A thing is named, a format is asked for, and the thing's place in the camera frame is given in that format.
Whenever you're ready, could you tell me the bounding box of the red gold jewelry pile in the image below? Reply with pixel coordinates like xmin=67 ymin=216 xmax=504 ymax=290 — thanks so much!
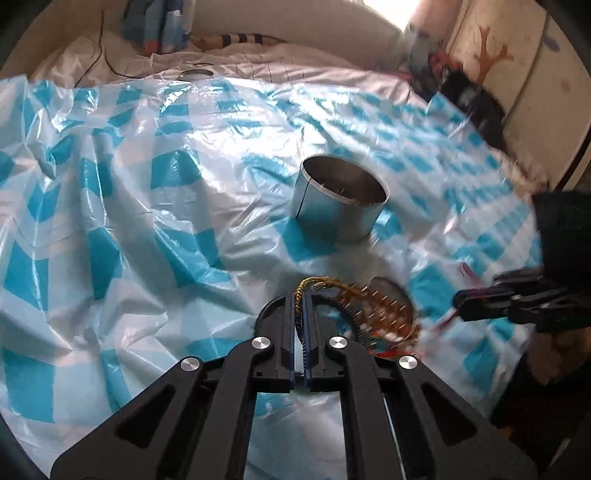
xmin=294 ymin=275 xmax=482 ymax=361

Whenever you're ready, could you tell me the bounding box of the black round jewelry tray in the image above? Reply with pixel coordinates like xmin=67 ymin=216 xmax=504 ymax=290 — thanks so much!
xmin=255 ymin=275 xmax=417 ymax=361

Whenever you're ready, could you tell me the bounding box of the person's right hand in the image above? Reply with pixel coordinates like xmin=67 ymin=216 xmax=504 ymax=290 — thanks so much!
xmin=526 ymin=328 xmax=590 ymax=385

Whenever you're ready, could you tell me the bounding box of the round silver metal tin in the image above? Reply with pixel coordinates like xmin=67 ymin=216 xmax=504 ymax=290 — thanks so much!
xmin=290 ymin=155 xmax=390 ymax=243

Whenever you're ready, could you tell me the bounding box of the black clothes pile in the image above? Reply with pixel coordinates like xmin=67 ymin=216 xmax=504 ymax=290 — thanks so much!
xmin=439 ymin=67 xmax=508 ymax=154

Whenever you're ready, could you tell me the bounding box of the blue white checkered plastic sheet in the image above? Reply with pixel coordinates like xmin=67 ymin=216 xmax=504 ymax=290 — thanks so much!
xmin=1 ymin=77 xmax=541 ymax=472

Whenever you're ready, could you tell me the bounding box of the tree decal wardrobe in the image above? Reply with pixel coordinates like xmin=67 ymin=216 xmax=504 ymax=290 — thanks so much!
xmin=448 ymin=1 xmax=590 ymax=187

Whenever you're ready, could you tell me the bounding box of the cartoon curtain right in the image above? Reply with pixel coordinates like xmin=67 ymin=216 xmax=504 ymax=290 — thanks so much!
xmin=403 ymin=0 xmax=463 ymax=76

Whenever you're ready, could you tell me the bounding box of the silver tin lid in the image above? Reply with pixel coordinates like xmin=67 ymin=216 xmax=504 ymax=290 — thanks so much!
xmin=177 ymin=68 xmax=214 ymax=82

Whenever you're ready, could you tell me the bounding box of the white striped duvet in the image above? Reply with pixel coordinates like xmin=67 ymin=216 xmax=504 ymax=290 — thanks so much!
xmin=30 ymin=32 xmax=412 ymax=102

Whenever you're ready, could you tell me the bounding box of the striped brown pillow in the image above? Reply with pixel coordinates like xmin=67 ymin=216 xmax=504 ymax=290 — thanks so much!
xmin=190 ymin=33 xmax=284 ymax=51

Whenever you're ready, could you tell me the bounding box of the blue cartoon curtain left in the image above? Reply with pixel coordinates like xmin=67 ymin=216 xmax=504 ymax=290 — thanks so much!
xmin=122 ymin=0 xmax=195 ymax=56

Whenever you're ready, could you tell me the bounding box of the black charger cable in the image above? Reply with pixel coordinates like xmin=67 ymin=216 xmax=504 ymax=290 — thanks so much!
xmin=73 ymin=8 xmax=153 ymax=89

